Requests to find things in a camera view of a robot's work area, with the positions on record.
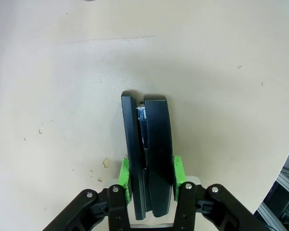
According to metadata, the black stapler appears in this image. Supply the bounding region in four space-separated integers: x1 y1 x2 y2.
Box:
121 90 175 221

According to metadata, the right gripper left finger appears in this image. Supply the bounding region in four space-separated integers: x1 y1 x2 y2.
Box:
42 157 132 231

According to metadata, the aluminium profile frame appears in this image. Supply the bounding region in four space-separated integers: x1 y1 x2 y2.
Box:
256 166 289 231

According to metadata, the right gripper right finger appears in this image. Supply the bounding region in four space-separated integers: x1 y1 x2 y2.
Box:
172 155 267 231

